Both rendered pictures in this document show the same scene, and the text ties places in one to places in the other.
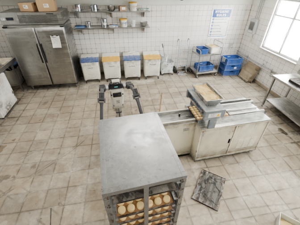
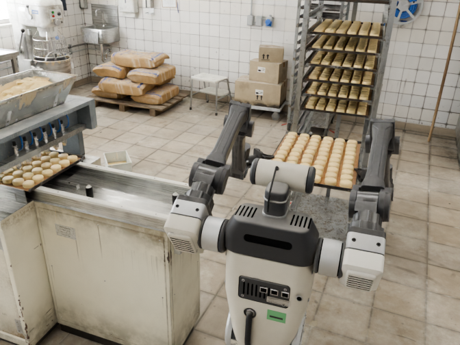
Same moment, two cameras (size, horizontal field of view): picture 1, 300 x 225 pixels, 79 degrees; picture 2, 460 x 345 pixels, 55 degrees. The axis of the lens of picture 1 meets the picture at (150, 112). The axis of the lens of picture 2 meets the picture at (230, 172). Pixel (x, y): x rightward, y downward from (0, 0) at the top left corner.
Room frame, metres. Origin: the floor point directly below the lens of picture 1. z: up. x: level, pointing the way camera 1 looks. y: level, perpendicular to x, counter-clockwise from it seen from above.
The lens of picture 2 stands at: (3.63, 1.00, 1.86)
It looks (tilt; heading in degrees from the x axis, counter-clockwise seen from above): 26 degrees down; 212
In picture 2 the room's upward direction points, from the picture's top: 2 degrees clockwise
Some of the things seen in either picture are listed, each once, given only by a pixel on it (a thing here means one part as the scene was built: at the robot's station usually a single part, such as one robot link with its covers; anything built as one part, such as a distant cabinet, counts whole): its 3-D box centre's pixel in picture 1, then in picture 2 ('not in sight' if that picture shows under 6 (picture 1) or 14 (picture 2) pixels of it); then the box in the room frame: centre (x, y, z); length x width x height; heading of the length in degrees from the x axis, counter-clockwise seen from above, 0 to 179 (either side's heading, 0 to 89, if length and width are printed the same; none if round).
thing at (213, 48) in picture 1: (212, 48); not in sight; (6.14, -2.03, 0.89); 0.44 x 0.36 x 0.20; 19
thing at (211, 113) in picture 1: (202, 106); (24, 147); (2.51, -0.89, 1.01); 0.72 x 0.33 x 0.34; 13
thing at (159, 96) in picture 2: not in sight; (157, 92); (-0.75, -2.98, 0.19); 0.72 x 0.42 x 0.15; 14
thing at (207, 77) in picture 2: not in sight; (211, 92); (-1.12, -2.32, 0.23); 0.45 x 0.45 x 0.46; 2
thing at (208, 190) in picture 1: (209, 188); not in sight; (1.64, -0.98, 0.01); 0.60 x 0.40 x 0.03; 151
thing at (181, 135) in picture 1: (171, 135); (124, 265); (2.40, -0.40, 0.45); 0.70 x 0.34 x 0.90; 103
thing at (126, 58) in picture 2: not in sight; (139, 59); (-0.70, -3.22, 0.62); 0.72 x 0.42 x 0.17; 106
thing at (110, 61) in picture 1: (111, 67); not in sight; (5.64, 1.26, 0.38); 0.64 x 0.54 x 0.77; 11
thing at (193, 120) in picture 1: (211, 117); (32, 157); (2.40, -1.03, 0.87); 2.01 x 0.03 x 0.07; 103
